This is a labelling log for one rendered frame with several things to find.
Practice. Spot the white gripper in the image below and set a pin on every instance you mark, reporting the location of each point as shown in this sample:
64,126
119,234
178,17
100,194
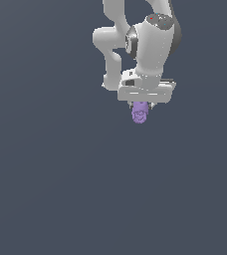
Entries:
145,92

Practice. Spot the purple cylindrical object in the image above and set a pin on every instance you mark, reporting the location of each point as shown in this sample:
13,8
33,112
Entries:
140,113

